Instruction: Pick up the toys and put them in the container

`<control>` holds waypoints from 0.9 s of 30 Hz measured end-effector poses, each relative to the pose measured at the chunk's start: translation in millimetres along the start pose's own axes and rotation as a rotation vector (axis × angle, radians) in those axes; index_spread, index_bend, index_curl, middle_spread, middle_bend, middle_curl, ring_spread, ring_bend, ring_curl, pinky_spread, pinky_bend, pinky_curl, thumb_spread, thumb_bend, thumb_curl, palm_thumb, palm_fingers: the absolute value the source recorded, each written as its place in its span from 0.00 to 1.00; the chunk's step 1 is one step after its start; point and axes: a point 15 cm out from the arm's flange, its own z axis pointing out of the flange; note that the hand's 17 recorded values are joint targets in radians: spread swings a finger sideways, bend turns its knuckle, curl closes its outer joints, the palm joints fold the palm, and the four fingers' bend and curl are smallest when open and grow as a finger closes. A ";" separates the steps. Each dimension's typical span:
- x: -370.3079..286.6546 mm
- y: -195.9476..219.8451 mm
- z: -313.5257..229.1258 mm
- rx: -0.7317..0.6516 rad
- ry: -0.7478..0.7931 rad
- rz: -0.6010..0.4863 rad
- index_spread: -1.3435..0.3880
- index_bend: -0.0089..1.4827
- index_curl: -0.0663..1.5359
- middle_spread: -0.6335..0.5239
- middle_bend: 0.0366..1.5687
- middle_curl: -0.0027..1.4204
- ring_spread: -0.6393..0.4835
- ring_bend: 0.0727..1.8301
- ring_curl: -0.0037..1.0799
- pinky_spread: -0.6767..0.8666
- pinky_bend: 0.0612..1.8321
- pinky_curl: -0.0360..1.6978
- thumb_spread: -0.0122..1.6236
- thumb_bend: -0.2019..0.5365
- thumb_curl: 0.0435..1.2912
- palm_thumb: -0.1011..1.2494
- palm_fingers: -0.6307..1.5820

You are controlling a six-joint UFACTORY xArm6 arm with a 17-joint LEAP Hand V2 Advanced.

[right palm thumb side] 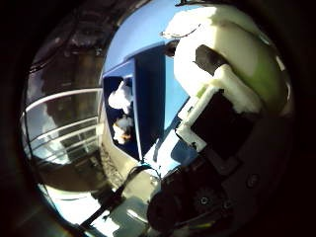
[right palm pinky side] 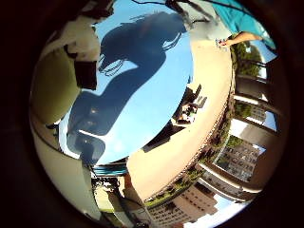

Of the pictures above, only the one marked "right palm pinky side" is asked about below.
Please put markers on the green tree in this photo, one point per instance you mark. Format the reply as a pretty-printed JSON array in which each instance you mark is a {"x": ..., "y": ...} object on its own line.
[{"x": 247, "y": 58}]

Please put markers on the person in teal shirt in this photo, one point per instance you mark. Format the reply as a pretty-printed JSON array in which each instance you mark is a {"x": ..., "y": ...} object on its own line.
[{"x": 240, "y": 15}]

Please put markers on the blue table mat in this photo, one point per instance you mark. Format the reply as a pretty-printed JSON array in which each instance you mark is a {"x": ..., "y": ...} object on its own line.
[{"x": 152, "y": 95}]

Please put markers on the grey high-rise building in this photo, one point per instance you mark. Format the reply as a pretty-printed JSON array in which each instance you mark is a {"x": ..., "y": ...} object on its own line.
[{"x": 240, "y": 158}]

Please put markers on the low hedge planter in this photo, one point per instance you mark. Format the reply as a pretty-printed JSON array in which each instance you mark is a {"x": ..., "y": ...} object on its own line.
[{"x": 193, "y": 175}]

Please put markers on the beige apartment building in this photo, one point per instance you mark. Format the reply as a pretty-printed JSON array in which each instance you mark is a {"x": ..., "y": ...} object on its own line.
[{"x": 183, "y": 205}]

